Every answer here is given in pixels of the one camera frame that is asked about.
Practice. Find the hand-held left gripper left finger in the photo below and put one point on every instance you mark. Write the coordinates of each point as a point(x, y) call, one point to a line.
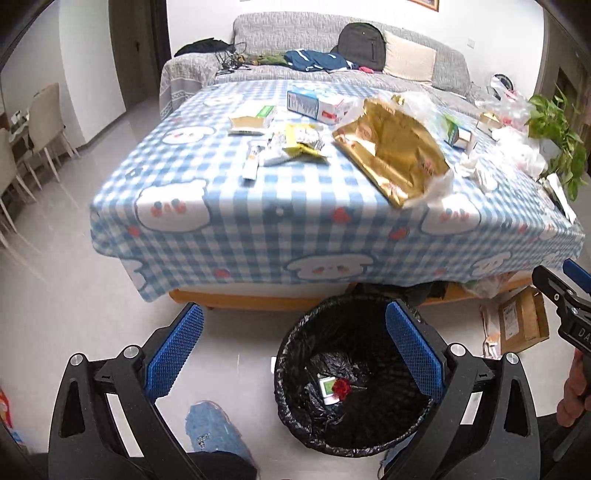
point(178, 350)

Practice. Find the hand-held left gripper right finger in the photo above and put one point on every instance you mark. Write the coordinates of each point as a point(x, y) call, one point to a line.
point(415, 350)

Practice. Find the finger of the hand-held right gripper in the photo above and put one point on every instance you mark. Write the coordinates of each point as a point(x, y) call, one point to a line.
point(577, 272)
point(551, 284)

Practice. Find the black bagged trash bin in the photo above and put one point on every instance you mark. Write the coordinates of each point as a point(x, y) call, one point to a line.
point(304, 341)

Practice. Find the gold foil bag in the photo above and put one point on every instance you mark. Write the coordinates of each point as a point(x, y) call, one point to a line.
point(388, 152)

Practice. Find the green medicine box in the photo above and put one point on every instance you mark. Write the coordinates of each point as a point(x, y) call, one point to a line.
point(263, 112)

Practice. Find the person's right hand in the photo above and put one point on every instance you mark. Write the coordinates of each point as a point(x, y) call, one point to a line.
point(577, 392)

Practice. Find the cardboard box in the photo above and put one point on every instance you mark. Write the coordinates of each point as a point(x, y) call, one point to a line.
point(521, 318)

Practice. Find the dark clothes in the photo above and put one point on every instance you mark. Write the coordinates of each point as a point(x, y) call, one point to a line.
point(406, 293)

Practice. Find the white napkin pack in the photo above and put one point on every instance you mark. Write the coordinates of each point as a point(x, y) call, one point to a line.
point(561, 196)

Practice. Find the red crumpled wrapper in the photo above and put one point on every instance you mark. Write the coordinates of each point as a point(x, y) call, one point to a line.
point(342, 390)

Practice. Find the wooden table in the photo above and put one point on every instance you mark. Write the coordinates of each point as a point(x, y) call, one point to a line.
point(258, 300)

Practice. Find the small white green box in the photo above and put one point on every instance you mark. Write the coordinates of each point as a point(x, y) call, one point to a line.
point(325, 392)

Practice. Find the crumpled white tissue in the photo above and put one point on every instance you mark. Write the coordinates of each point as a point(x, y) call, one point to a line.
point(485, 177)

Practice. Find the white plastic bag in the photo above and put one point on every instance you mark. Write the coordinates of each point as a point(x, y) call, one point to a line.
point(521, 152)

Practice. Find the green pothos plant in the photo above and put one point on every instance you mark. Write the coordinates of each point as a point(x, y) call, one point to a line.
point(558, 120)

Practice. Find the gold white box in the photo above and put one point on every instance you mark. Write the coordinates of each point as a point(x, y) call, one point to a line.
point(488, 122)

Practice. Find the clear plastic bag red contents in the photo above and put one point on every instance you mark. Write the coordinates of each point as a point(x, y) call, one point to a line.
point(515, 108)

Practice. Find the small green carton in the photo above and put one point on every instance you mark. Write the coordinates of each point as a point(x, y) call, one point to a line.
point(455, 131)

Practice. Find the colourful packet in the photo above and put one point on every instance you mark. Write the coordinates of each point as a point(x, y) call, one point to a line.
point(4, 406)

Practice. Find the blue checked bear tablecloth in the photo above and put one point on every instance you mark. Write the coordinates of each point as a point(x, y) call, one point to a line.
point(277, 194)

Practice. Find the white tube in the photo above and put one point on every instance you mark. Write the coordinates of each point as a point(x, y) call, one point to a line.
point(251, 161)

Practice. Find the round black fan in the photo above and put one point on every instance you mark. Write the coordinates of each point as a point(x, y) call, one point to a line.
point(502, 82)

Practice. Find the crumpled white packet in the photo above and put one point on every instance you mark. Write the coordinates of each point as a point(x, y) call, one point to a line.
point(274, 152)

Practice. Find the yellow snack packet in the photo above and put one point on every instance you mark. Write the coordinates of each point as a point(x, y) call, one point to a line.
point(295, 138)

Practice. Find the beige dining chair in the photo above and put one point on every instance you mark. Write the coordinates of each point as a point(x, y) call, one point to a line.
point(11, 161)
point(48, 115)

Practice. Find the beige pillow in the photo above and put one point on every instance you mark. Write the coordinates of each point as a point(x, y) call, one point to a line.
point(408, 60)

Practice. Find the blue white milk carton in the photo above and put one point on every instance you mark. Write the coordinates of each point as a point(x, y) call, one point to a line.
point(304, 104)

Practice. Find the dark door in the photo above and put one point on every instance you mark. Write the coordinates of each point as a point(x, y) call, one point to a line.
point(143, 55)

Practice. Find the green cloth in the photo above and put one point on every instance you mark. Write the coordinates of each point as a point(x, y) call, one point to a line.
point(263, 59)

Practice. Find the black cloth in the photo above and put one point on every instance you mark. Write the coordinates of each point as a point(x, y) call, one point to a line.
point(203, 46)

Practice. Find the black backpack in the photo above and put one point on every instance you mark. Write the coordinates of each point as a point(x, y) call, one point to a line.
point(360, 44)

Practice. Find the blue jacket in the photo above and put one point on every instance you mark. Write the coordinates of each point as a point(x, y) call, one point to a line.
point(314, 59)

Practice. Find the grey sofa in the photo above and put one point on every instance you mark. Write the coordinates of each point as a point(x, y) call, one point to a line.
point(277, 32)

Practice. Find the picture frame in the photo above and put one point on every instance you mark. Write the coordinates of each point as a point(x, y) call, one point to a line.
point(427, 3)

